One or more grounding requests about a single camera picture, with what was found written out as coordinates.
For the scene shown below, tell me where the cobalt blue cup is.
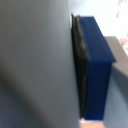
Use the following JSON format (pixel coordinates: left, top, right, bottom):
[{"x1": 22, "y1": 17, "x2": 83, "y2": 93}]
[{"x1": 0, "y1": 0, "x2": 83, "y2": 128}]

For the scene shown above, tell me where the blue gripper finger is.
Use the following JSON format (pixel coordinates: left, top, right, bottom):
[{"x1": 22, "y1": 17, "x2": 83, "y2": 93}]
[{"x1": 70, "y1": 13, "x2": 117, "y2": 122}]

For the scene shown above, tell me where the white floral rim plate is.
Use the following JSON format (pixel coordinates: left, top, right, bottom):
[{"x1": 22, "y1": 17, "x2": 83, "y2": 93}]
[{"x1": 114, "y1": 0, "x2": 128, "y2": 53}]

